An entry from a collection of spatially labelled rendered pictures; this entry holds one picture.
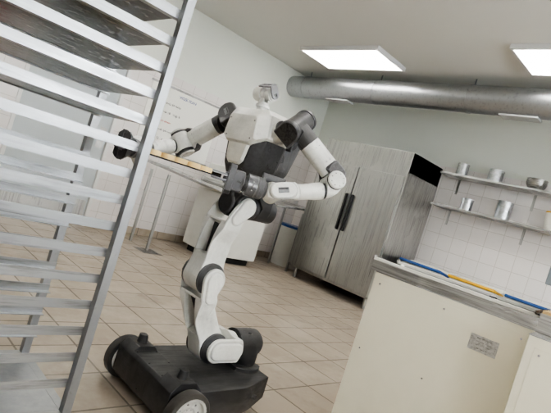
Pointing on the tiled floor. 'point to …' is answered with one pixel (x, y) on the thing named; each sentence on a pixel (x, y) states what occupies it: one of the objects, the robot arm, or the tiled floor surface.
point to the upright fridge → (366, 215)
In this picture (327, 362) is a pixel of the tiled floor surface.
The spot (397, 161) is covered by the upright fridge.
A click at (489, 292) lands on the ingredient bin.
